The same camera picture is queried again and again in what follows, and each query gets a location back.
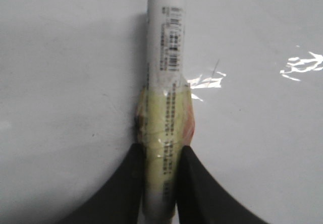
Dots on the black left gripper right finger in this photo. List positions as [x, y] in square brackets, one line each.
[201, 199]

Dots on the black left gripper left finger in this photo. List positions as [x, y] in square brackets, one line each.
[118, 200]

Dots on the white whiteboard marker with tape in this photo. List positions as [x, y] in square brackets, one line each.
[164, 111]

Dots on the white glossy whiteboard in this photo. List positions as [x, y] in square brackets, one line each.
[72, 70]

